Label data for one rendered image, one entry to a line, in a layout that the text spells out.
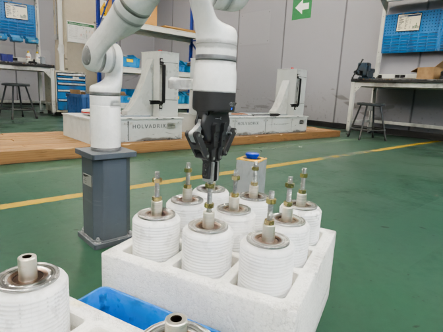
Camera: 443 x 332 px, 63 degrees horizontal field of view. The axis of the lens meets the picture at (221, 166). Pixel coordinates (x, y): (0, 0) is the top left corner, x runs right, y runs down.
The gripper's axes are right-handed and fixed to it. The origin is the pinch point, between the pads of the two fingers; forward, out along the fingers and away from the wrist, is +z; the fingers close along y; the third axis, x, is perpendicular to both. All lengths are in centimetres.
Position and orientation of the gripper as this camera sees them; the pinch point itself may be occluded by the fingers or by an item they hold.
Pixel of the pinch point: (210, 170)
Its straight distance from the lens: 65.9
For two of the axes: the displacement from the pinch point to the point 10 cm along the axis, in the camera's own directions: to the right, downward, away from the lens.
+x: -8.2, -1.5, 5.5
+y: 5.6, -1.4, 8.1
